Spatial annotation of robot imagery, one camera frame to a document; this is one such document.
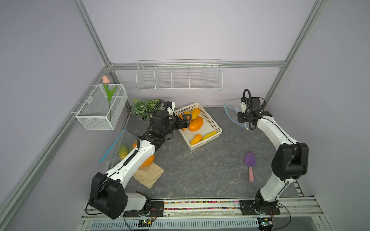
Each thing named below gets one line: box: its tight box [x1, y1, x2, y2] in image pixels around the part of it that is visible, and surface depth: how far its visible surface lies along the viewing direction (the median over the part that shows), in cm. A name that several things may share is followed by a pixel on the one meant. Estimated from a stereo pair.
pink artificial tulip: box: [102, 75, 118, 122], surface depth 82 cm
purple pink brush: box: [244, 151, 257, 183], surface depth 92 cm
